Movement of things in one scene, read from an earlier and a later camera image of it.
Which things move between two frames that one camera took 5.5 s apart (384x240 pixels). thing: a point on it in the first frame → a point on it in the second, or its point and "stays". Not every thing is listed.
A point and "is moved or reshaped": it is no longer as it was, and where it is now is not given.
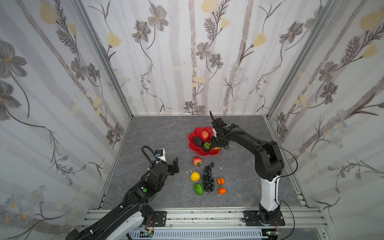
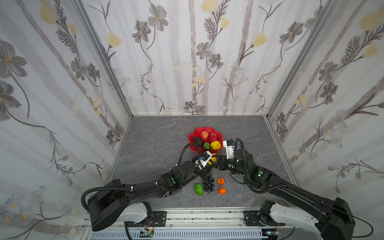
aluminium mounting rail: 305,218 stays
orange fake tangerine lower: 222,191 stays
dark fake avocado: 198,141 stays
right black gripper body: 218,129 → 220,159
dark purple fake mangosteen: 206,147 stays
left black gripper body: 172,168 → 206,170
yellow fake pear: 195,176 is moved or reshaped
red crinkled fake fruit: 204,135 stays
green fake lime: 199,189 stays
